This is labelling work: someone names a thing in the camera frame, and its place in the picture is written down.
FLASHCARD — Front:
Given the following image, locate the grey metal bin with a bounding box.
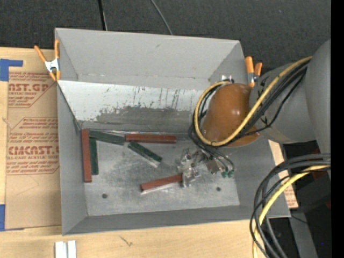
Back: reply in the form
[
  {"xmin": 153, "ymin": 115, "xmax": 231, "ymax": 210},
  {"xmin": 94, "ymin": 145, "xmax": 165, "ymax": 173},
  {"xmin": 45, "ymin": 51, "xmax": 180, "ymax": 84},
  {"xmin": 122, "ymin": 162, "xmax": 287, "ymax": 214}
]
[{"xmin": 54, "ymin": 27, "xmax": 292, "ymax": 237}]

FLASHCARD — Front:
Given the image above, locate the brown cardboard board red print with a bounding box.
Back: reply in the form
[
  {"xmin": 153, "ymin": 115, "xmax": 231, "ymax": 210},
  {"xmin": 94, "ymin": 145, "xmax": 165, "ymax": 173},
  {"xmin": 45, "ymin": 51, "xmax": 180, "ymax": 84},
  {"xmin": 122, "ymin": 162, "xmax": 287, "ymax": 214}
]
[{"xmin": 0, "ymin": 46, "xmax": 299, "ymax": 231}]

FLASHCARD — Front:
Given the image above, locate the red-brown block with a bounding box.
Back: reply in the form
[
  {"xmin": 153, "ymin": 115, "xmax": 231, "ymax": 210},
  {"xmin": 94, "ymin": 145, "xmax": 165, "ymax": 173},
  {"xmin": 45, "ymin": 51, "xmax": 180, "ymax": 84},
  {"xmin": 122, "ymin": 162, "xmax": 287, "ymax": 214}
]
[
  {"xmin": 125, "ymin": 133, "xmax": 177, "ymax": 145},
  {"xmin": 81, "ymin": 128, "xmax": 93, "ymax": 183},
  {"xmin": 139, "ymin": 174, "xmax": 184, "ymax": 193}
]

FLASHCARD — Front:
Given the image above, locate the dark green flat block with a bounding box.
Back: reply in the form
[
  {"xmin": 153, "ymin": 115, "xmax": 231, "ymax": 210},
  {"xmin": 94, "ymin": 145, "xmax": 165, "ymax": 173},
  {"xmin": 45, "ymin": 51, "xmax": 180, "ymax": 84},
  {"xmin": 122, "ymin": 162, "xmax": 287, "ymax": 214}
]
[
  {"xmin": 89, "ymin": 138, "xmax": 99, "ymax": 176},
  {"xmin": 88, "ymin": 130, "xmax": 126, "ymax": 146},
  {"xmin": 127, "ymin": 141, "xmax": 163, "ymax": 169}
]

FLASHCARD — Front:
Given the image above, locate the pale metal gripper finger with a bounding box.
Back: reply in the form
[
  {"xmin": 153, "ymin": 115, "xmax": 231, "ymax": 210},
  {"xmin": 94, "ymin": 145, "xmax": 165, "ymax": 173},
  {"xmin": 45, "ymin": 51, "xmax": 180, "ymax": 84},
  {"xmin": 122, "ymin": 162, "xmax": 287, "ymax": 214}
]
[
  {"xmin": 176, "ymin": 148, "xmax": 202, "ymax": 172},
  {"xmin": 180, "ymin": 168, "xmax": 201, "ymax": 188}
]

